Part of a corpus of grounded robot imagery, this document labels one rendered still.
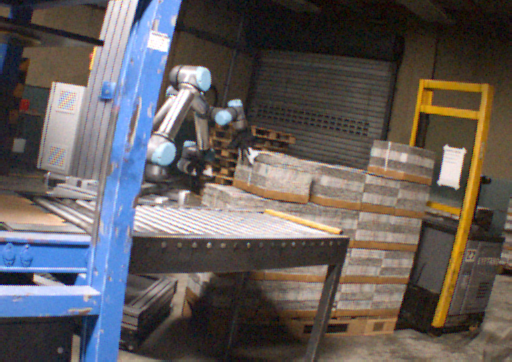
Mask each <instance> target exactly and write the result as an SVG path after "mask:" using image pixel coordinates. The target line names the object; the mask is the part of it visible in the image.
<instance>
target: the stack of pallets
mask: <svg viewBox="0 0 512 362"><path fill-rule="evenodd" d="M215 122H216V121H215ZM228 124H230V126H229V129H226V128H224V127H225V125H219V124H218V123H217V122H216V123H215V126H214V127H215V128H214V127H210V129H211V130H210V134H209V135H210V136H209V141H210V149H213V150H214V151H215V158H219V159H221V160H220V162H217V161H215V158H214V159H213V160H212V161H206V169H205V170H206V171H207V170H208V168H211V175H213V176H216V177H215V178H207V177H203V176H200V179H199V185H198V187H200V193H199V196H202V197H203V195H204V193H203V192H204V189H203V188H205V187H204V185H205V183H208V184H217V185H224V186H231V187H235V186H232V185H233V179H234V178H235V177H234V173H235V170H236V166H237V164H235V162H236V163H237V162H238V157H240V156H235V155H236V153H237V154H239V153H238V148H237V147H235V148H234V149H233V150H229V149H228V148H227V147H226V146H227V145H228V144H229V143H230V141H231V140H232V139H233V137H234V136H235V135H236V133H237V132H236V131H235V128H234V126H233V123H232V122H229V123H228ZM251 129H252V133H253V135H255V138H254V139H253V141H254V142H255V139H256V142H257V139H260V140H262V142H261V144H258V143H257V145H254V146H252V147H256V148H257V151H262V152H266V153H267V152H268V150H273V151H275V153H279V154H275V155H280V154H283V155H284V151H285V150H286V151H288V145H289V143H295V138H296V135H292V134H287V133H283V132H278V131H274V130H269V129H265V128H260V127H256V126H251ZM220 131H221V132H226V133H225V136H224V137H223V136H219V133H220ZM265 132H267V135H266V136H264V134H265ZM281 135H283V136H286V140H281V139H280V136H281ZM216 140H219V141H222V144H221V145H219V144H215V143H216ZM256 142H255V143H256ZM273 142H275V143H280V145H279V148H277V147H273ZM288 142H289V143H288ZM252 147H249V148H251V149H252ZM216 149H219V150H222V153H221V154H220V153H216ZM283 155H280V156H283ZM215 167H219V168H221V171H219V170H215ZM230 177H232V178H230Z"/></svg>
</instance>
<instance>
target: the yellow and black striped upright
mask: <svg viewBox="0 0 512 362"><path fill-rule="evenodd" d="M29 64H30V58H26V57H22V58H21V63H20V68H19V73H18V78H17V82H16V87H15V92H14V97H13V102H12V107H11V112H10V117H9V122H8V126H7V134H6V141H5V146H4V152H3V161H2V167H1V172H0V176H7V177H8V176H9V167H10V164H11V159H12V149H13V144H14V139H15V134H16V129H17V122H18V115H19V109H20V104H21V100H22V94H23V89H24V85H25V80H26V76H27V72H28V68H29Z"/></svg>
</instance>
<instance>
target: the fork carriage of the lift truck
mask: <svg viewBox="0 0 512 362"><path fill-rule="evenodd" d="M403 284H405V283H403ZM405 285H406V286H407V287H406V290H405V293H404V294H403V296H402V297H403V298H402V301H401V302H402V303H401V306H400V312H399V314H397V315H398V317H397V319H399V318H404V319H406V320H409V321H410V322H411V325H412V326H415V327H416V328H420V330H423V329H426V330H427V328H428V326H429V322H430V318H431V315H432V311H433V307H434V305H435V302H436V299H437V295H438V292H437V291H436V290H434V289H430V288H429V287H425V286H423V285H422V284H418V283H416V282H414V281H413V282H412V281H410V280H408V284H405Z"/></svg>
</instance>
